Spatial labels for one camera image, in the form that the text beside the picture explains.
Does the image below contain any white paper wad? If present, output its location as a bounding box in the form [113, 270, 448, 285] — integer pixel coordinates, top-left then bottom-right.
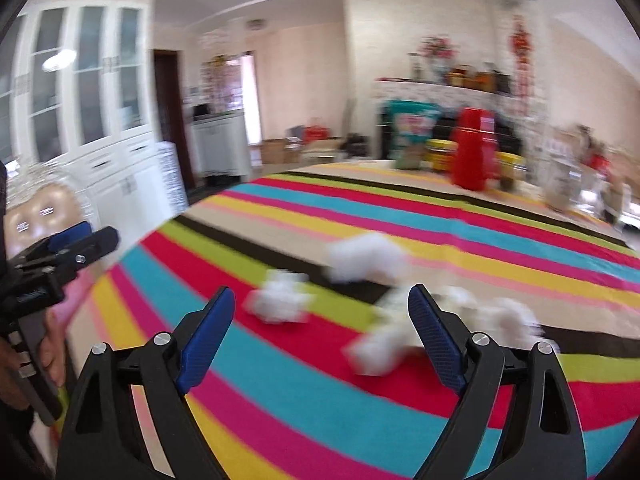
[343, 309, 422, 376]

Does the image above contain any white tissue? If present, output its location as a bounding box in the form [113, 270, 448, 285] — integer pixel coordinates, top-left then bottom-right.
[244, 269, 314, 324]

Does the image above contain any white foam block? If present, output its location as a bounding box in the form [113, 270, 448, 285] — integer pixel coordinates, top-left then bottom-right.
[326, 232, 409, 284]

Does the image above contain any white plastic bag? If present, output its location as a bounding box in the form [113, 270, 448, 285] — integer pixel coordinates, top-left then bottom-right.
[433, 286, 560, 352]

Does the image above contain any beige cardboard box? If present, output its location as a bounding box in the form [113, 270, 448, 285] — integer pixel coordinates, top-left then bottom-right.
[373, 285, 412, 325]

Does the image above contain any pink lined trash bin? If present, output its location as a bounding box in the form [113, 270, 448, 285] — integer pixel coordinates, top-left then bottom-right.
[52, 269, 100, 333]

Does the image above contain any person's left hand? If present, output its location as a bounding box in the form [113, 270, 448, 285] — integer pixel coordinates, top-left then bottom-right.
[0, 309, 66, 411]

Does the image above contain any tufted beige chair left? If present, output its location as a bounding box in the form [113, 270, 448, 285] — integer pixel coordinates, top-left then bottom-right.
[4, 165, 96, 258]

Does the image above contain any white glass-door cabinet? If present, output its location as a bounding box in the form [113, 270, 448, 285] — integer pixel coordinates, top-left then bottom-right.
[1, 0, 175, 252]

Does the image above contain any white low shoe cabinet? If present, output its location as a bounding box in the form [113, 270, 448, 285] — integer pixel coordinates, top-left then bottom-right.
[192, 110, 252, 181]

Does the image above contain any striped colourful tablecloth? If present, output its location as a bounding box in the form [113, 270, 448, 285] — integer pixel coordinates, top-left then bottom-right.
[86, 162, 639, 479]

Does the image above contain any cardboard box on floor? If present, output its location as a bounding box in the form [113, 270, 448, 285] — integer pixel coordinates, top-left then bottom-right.
[260, 138, 302, 165]

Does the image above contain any white ceramic pitcher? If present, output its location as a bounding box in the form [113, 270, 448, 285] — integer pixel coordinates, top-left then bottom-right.
[542, 156, 582, 212]

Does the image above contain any yellow-lid jar right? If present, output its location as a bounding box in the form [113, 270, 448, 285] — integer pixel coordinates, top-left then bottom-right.
[497, 152, 526, 192]

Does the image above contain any yellow-lid jar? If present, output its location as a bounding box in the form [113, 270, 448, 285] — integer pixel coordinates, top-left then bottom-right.
[497, 152, 526, 192]
[426, 139, 458, 174]

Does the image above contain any cream ornate sofa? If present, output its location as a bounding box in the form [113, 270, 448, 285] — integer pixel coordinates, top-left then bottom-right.
[550, 125, 639, 224]

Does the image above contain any red gift bag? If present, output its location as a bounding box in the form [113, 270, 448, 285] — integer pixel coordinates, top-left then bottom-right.
[302, 117, 331, 145]

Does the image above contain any red thermos jug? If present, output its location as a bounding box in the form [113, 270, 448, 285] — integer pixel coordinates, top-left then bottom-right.
[451, 107, 498, 192]

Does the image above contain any cream side chair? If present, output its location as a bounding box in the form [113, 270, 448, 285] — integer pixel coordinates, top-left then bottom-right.
[299, 98, 359, 164]

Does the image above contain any yellow-lid jar left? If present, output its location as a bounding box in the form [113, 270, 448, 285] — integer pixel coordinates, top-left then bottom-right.
[426, 139, 458, 174]

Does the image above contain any black piano with lace cover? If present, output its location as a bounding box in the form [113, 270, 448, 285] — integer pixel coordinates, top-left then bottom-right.
[372, 78, 521, 159]

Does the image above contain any teal snack bag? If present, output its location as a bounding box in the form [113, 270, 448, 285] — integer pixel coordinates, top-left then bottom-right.
[386, 100, 442, 170]

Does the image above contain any black handbag on piano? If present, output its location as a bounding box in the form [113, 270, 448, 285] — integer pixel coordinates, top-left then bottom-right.
[489, 64, 512, 96]

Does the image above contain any wicker basket on piano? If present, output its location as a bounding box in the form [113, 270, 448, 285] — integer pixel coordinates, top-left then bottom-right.
[447, 65, 478, 90]

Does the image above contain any flower vase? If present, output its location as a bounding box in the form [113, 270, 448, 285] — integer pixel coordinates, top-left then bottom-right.
[420, 35, 457, 84]

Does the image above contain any red chinese knot ornament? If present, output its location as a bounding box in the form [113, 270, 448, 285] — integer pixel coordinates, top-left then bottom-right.
[510, 15, 534, 115]

